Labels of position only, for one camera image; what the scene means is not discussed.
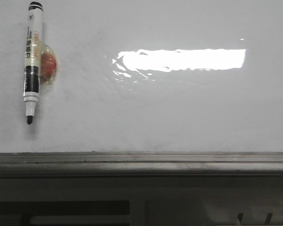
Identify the grey aluminium whiteboard tray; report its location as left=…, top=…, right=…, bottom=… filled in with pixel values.
left=0, top=152, right=283, bottom=178

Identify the red round magnet with tape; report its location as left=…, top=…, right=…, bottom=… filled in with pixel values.
left=40, top=42, right=58, bottom=87

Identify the white glossy whiteboard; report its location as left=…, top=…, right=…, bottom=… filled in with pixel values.
left=0, top=0, right=283, bottom=153

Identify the black and white whiteboard marker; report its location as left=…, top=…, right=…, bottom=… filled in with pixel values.
left=23, top=1, right=43, bottom=125

